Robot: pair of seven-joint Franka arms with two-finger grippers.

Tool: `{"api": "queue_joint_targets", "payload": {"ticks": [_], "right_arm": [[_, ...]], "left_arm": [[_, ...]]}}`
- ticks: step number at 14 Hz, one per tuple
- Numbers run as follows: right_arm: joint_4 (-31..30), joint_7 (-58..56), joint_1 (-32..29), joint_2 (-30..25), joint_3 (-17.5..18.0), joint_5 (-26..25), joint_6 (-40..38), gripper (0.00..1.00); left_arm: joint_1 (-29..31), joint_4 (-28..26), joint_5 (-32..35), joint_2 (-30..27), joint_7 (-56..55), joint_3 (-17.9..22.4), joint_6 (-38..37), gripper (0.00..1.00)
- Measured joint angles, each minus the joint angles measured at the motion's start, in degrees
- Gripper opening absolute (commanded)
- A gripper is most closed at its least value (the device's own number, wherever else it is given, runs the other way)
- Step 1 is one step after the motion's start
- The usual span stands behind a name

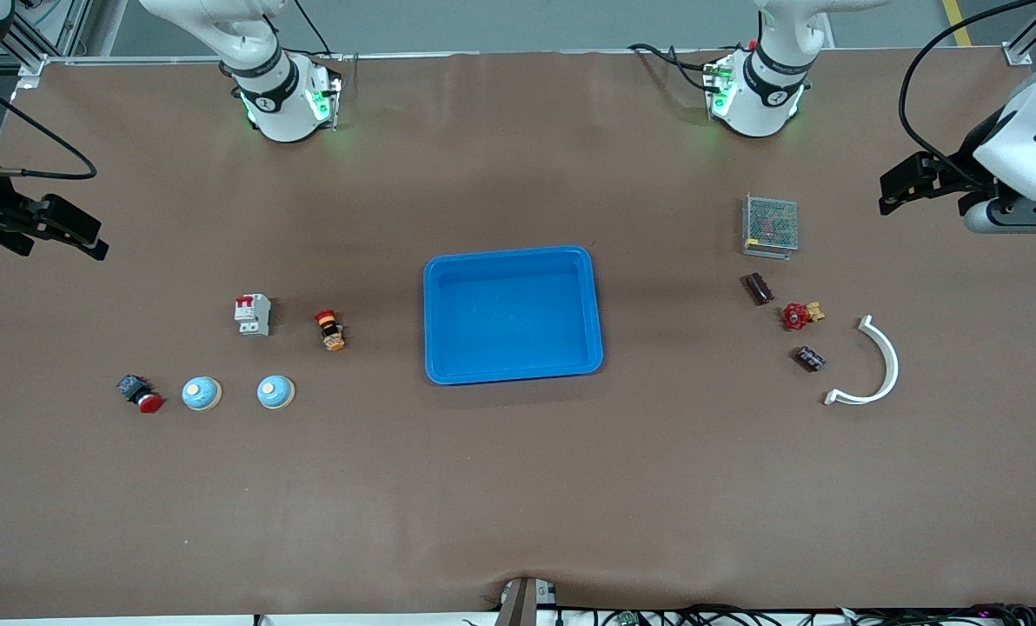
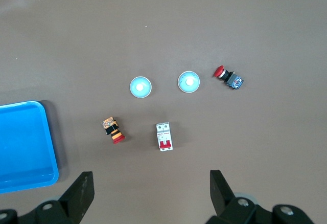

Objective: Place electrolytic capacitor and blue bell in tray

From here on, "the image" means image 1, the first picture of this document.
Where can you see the red handwheel brass valve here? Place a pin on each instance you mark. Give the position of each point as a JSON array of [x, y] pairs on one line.
[[796, 316]]

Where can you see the metal table clamp bracket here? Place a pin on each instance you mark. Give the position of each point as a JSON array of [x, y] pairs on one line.
[[527, 602]]

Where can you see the red orange emergency stop switch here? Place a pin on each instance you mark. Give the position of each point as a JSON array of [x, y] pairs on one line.
[[330, 330]]

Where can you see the blue bell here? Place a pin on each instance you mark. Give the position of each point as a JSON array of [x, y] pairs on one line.
[[275, 392], [201, 394]]

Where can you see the red push button black base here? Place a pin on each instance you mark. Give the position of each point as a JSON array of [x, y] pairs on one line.
[[140, 394]]

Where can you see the metal mesh power supply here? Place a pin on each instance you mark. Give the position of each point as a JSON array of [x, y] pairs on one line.
[[770, 226]]

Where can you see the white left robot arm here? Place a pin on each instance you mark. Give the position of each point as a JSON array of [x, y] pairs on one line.
[[770, 87]]

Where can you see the white curved plastic piece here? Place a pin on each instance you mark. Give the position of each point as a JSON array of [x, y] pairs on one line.
[[890, 356]]

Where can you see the white circuit breaker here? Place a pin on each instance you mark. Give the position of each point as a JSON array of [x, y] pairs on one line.
[[253, 315]]

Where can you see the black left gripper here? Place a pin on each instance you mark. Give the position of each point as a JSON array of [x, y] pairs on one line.
[[952, 181]]

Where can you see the dark electrolytic capacitor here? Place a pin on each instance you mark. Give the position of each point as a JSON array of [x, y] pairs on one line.
[[758, 289], [810, 358]]

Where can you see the blue plastic tray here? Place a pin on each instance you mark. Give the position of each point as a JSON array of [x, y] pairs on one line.
[[513, 315]]

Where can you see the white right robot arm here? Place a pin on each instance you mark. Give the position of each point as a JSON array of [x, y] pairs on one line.
[[266, 78]]

